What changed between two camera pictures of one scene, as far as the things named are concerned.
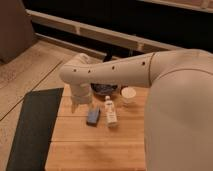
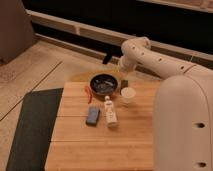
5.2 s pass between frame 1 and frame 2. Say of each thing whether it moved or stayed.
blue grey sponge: stayed
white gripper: moved
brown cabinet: stayed
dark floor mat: stayed
